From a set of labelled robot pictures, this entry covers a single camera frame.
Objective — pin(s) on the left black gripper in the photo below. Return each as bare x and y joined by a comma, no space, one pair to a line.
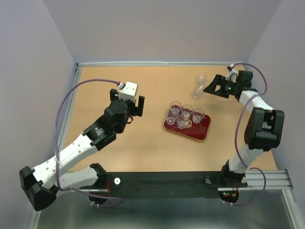
137,110

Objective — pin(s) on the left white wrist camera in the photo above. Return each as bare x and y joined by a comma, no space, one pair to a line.
128,91

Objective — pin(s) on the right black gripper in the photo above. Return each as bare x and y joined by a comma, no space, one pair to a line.
219,80

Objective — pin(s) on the circuit board with leds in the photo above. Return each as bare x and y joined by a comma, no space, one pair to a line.
229,196

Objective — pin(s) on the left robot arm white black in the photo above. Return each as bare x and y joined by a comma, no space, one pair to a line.
41,183

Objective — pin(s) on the clear glass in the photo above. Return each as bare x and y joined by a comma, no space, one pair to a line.
198,115
170,117
182,121
175,107
200,79
197,92
187,111

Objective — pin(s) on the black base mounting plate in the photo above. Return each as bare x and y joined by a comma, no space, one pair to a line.
158,185

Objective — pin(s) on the red lacquer tray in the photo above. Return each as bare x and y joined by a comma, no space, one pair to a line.
194,131

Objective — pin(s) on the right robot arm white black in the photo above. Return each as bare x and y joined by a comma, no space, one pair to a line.
262,133

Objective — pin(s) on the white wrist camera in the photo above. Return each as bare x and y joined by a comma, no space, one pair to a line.
128,91
232,71

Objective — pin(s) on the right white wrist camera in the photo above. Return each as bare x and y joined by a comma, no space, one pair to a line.
232,71

